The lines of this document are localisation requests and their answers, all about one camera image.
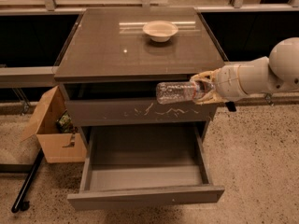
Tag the white paper bowl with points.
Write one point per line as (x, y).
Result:
(160, 31)

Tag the clear plastic water bottle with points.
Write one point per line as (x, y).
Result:
(177, 92)

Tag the grey horizontal railing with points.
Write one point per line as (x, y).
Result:
(28, 75)

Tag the open cardboard box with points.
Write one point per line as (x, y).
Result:
(57, 147)

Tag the black metal floor bar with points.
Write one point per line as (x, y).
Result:
(20, 203)

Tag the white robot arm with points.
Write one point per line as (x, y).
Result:
(286, 51)

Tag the green snack bag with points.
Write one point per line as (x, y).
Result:
(64, 123)

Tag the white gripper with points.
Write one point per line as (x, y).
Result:
(227, 83)

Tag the grey drawer cabinet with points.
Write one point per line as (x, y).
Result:
(110, 57)

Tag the grey top drawer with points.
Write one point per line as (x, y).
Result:
(135, 111)

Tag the open grey middle drawer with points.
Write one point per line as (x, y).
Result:
(142, 165)

